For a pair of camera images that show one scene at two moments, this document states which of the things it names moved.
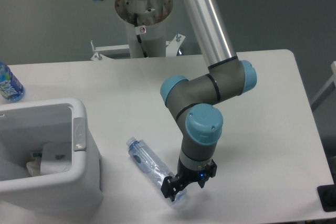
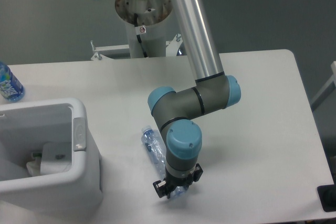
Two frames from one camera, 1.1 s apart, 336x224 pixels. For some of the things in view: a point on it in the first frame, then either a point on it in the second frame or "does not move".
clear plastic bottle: [157, 169] -> [155, 142]
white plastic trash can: [24, 127] does not move
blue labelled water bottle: [10, 88] does not move
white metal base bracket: [173, 48] does not move
